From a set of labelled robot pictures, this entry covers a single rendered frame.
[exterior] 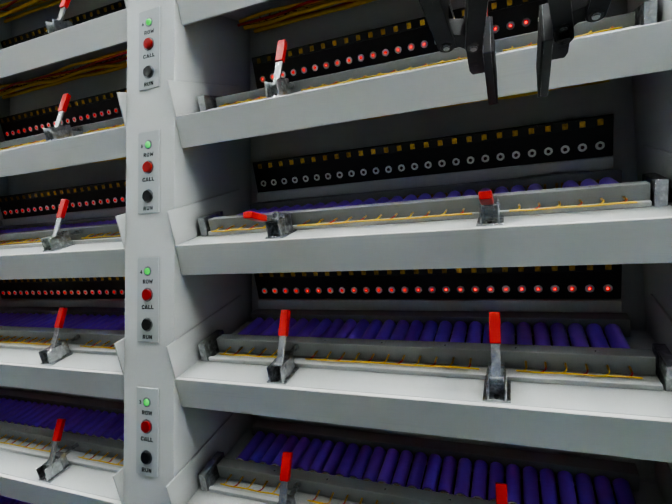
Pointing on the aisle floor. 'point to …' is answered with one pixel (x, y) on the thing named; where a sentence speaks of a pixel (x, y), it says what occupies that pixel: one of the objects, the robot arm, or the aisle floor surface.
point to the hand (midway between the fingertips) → (516, 60)
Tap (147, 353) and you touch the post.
